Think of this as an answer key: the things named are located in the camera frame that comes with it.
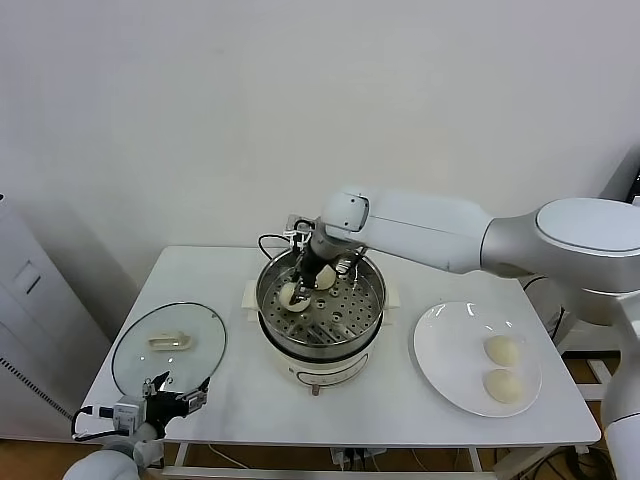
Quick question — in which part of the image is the cream electric cooker base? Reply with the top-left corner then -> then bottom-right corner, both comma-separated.
241,278 -> 403,397

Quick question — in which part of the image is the black usb cable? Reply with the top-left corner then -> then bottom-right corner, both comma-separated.
549,307 -> 569,342

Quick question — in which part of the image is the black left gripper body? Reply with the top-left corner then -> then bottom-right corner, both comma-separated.
142,390 -> 190,435

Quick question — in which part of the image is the black floor cable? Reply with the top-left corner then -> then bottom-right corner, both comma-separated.
542,447 -> 601,480

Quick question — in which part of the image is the white side desk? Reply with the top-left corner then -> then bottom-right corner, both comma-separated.
519,274 -> 624,401

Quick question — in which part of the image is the grey upright panel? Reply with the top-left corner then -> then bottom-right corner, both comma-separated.
602,144 -> 640,201

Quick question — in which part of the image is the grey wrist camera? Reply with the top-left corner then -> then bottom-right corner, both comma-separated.
285,214 -> 319,250
89,396 -> 145,432

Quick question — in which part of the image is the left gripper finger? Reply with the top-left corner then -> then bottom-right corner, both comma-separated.
182,377 -> 211,411
142,370 -> 170,399

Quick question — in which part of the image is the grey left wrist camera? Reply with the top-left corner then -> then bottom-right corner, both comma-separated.
89,396 -> 145,432

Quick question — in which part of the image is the black cooker power cable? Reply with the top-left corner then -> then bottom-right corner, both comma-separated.
257,232 -> 296,261

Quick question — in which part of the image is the cream steamed baozi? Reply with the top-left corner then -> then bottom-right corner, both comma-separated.
313,264 -> 337,291
483,333 -> 524,366
483,368 -> 525,405
278,282 -> 312,314

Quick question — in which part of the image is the white power strip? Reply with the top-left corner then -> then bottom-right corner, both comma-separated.
329,447 -> 386,471

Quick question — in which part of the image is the white floor cabinet unit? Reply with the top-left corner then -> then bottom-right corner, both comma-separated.
0,192 -> 114,444

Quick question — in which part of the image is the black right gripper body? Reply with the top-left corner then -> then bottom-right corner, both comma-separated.
298,252 -> 326,290

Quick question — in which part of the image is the perforated steel steamer basket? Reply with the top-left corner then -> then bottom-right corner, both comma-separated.
255,241 -> 387,359

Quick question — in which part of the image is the white table frame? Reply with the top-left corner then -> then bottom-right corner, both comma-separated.
160,441 -> 551,480

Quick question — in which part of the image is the white round plate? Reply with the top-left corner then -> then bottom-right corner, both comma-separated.
412,301 -> 543,419

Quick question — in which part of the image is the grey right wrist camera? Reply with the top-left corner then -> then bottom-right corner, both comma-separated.
285,214 -> 319,250

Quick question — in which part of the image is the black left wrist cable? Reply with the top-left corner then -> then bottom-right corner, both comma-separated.
72,404 -> 116,444

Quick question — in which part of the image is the glass lid cream handle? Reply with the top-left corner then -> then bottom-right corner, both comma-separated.
110,301 -> 229,401

